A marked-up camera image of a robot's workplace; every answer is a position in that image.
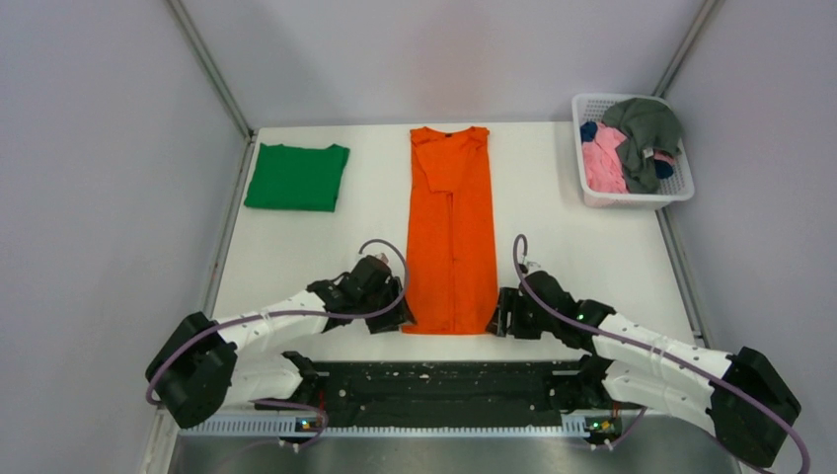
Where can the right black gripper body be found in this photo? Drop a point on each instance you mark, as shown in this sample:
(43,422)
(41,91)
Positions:
(528,323)

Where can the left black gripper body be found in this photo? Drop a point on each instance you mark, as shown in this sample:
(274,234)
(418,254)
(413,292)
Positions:
(370,301)

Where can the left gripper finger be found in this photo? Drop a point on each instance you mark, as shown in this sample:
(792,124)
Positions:
(384,324)
(400,314)

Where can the orange t-shirt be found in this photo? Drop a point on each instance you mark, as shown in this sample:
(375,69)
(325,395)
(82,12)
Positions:
(451,249)

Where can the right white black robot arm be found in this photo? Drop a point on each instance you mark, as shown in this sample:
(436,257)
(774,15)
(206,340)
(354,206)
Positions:
(635,358)

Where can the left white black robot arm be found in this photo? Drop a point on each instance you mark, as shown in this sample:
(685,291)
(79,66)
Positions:
(207,365)

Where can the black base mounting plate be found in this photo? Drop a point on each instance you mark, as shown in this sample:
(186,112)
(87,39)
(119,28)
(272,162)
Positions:
(453,394)

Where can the folded green t-shirt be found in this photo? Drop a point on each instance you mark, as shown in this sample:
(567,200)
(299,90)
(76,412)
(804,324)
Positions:
(297,178)

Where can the pink t-shirt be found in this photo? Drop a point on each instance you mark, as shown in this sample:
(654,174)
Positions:
(663,167)

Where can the grey t-shirt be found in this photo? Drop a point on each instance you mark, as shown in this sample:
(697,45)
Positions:
(649,126)

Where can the white slotted cable duct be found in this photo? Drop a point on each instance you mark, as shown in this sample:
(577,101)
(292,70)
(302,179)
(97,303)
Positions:
(296,427)

